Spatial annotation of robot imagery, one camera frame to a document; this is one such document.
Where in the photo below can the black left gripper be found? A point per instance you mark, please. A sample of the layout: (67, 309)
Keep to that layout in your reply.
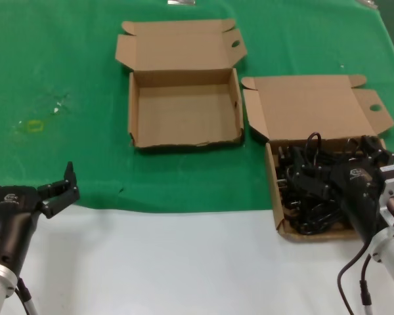
(14, 223)

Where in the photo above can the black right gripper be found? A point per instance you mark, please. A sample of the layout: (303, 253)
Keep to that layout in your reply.
(361, 193)

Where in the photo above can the cardboard box with intact rim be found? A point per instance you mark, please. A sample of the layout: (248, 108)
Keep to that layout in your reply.
(308, 105)

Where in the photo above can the cardboard box with torn rim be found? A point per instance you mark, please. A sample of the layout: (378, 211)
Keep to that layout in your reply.
(184, 108)

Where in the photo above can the white paper scrap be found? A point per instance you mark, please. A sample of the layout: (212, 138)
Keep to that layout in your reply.
(56, 110)

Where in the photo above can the green table cloth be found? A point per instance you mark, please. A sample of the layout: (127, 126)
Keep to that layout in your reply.
(85, 65)

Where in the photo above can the round silver metal piece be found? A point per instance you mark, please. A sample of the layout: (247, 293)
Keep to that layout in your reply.
(369, 2)

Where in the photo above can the flat silver metal piece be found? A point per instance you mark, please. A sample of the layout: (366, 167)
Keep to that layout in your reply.
(181, 2)

